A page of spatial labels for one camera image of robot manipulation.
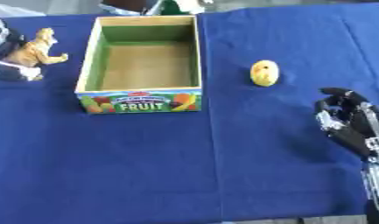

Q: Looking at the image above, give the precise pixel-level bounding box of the wooden box with green inside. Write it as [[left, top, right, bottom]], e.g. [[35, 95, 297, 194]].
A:
[[74, 14, 205, 115]]

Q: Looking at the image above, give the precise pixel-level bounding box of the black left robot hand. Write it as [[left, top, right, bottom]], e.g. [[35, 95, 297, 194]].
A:
[[0, 17, 46, 82]]

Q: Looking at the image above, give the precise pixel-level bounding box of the person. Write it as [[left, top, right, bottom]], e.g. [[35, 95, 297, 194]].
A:
[[97, 0, 215, 17]]

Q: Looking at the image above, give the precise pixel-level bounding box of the yellow toy lemon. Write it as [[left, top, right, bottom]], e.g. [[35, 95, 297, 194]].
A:
[[249, 59, 281, 88]]

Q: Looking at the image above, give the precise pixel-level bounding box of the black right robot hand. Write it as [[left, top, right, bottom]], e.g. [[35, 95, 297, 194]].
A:
[[312, 87, 379, 161]]

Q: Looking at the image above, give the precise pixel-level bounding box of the tan toy dinosaur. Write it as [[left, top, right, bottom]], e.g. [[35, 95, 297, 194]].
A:
[[2, 27, 70, 68]]

